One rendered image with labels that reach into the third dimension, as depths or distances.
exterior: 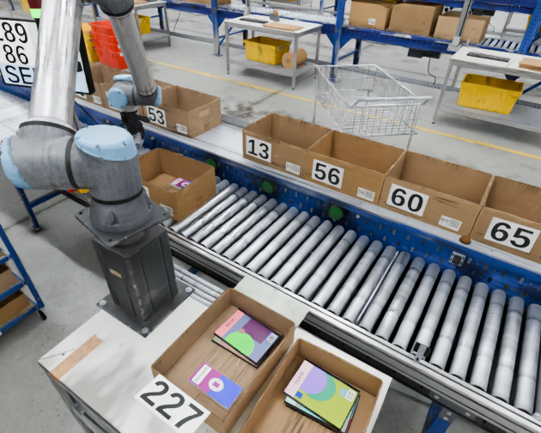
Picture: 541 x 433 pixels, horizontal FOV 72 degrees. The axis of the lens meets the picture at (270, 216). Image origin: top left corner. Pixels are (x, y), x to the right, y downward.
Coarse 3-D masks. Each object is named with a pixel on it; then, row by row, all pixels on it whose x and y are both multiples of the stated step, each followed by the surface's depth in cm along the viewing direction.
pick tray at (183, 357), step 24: (216, 312) 133; (264, 312) 130; (192, 336) 125; (288, 336) 121; (168, 360) 117; (192, 360) 122; (216, 360) 122; (240, 360) 122; (264, 360) 122; (240, 384) 116; (216, 408) 110; (240, 408) 106
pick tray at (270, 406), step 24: (288, 360) 116; (312, 360) 122; (336, 360) 115; (360, 384) 115; (264, 408) 110; (288, 408) 110; (360, 408) 111; (240, 432) 97; (264, 432) 105; (288, 432) 105; (312, 432) 105; (360, 432) 105
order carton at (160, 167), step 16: (144, 160) 199; (160, 160) 209; (176, 160) 202; (192, 160) 195; (144, 176) 203; (160, 176) 211; (176, 176) 210; (192, 176) 202; (208, 176) 187; (160, 192) 175; (176, 192) 170; (192, 192) 181; (208, 192) 192; (176, 208) 175; (192, 208) 185
